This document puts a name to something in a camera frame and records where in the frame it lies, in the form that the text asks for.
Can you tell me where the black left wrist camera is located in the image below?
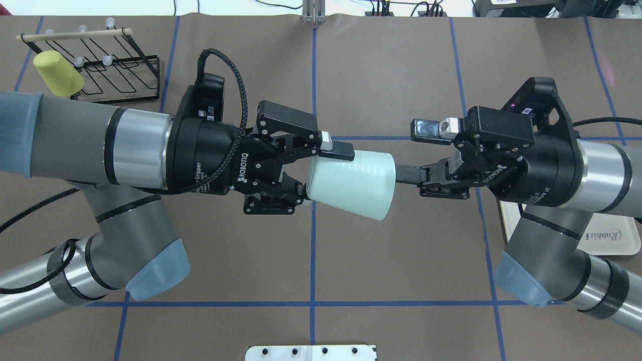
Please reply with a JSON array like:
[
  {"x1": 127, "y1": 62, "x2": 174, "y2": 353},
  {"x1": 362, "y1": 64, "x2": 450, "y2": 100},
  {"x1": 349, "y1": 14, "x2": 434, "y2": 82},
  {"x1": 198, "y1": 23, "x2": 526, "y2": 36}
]
[{"x1": 194, "y1": 73, "x2": 225, "y2": 122}]

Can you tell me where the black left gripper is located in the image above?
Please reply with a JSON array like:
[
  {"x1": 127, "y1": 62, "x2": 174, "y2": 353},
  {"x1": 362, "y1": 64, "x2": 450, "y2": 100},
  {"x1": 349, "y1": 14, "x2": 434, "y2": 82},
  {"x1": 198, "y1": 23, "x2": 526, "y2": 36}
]
[{"x1": 167, "y1": 85, "x2": 356, "y2": 215}]

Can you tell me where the cream rabbit print tray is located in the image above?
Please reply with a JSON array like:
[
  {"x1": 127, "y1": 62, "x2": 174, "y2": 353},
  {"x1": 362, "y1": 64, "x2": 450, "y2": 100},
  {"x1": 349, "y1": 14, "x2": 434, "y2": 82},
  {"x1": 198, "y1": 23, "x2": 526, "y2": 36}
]
[{"x1": 498, "y1": 201, "x2": 640, "y2": 256}]

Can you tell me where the black wire cup rack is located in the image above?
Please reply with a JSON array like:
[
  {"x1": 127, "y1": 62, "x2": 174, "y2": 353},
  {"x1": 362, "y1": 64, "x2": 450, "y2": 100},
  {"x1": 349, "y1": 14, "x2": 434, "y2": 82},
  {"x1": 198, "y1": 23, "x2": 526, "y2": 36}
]
[{"x1": 19, "y1": 18, "x2": 161, "y2": 104}]

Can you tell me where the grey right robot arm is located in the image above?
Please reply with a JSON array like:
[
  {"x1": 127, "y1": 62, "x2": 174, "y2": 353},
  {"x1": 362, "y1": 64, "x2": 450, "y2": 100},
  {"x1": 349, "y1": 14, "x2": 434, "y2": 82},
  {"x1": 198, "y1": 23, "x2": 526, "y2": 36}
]
[{"x1": 396, "y1": 77, "x2": 641, "y2": 334}]

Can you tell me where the light green cup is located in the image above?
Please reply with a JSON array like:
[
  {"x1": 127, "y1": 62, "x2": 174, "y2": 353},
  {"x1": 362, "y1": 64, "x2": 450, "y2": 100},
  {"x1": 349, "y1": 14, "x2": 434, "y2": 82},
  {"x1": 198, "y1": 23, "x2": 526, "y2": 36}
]
[{"x1": 306, "y1": 150, "x2": 395, "y2": 220}]

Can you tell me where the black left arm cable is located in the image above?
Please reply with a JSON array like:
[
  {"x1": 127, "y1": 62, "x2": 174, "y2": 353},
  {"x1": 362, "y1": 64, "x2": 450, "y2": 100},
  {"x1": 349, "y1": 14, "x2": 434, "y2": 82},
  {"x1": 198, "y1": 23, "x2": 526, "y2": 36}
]
[{"x1": 0, "y1": 48, "x2": 249, "y2": 295}]

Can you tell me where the wooden rack handle rod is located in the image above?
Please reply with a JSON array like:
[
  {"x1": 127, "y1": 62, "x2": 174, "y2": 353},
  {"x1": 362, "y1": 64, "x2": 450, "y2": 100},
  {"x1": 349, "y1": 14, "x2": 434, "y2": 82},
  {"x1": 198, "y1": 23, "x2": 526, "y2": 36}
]
[{"x1": 15, "y1": 28, "x2": 133, "y2": 43}]

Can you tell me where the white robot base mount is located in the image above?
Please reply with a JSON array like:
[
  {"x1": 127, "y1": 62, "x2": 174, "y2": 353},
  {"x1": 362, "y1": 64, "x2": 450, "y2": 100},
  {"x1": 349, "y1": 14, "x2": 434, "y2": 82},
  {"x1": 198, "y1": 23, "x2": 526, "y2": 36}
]
[{"x1": 245, "y1": 344, "x2": 378, "y2": 360}]

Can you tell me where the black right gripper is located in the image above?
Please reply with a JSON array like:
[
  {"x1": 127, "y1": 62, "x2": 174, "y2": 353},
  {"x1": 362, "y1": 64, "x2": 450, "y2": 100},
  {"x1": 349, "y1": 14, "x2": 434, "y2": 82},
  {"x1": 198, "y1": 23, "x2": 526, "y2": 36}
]
[{"x1": 395, "y1": 77, "x2": 578, "y2": 207}]

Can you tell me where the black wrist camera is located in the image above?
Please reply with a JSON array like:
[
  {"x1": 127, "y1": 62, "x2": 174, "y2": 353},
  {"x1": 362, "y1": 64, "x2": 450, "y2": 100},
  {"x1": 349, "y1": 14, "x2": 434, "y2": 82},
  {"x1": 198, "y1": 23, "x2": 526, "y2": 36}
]
[
  {"x1": 194, "y1": 73, "x2": 225, "y2": 122},
  {"x1": 501, "y1": 76, "x2": 554, "y2": 116}
]

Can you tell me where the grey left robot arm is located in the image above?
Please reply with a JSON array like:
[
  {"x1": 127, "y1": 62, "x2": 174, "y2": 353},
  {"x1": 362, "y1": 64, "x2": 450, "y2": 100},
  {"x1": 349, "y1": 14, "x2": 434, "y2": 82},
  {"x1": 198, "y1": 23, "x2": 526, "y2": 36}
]
[{"x1": 2, "y1": 84, "x2": 356, "y2": 334}]

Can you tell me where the yellow cup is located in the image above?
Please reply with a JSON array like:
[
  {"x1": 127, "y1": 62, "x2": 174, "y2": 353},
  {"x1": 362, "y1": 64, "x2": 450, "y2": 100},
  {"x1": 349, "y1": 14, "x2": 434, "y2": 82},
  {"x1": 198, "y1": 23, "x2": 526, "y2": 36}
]
[{"x1": 33, "y1": 50, "x2": 85, "y2": 97}]

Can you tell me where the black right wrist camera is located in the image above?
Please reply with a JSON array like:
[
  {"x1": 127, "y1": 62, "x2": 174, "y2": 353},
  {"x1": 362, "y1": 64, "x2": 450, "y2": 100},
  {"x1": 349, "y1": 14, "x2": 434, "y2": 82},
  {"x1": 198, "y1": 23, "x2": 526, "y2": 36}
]
[{"x1": 501, "y1": 76, "x2": 554, "y2": 116}]

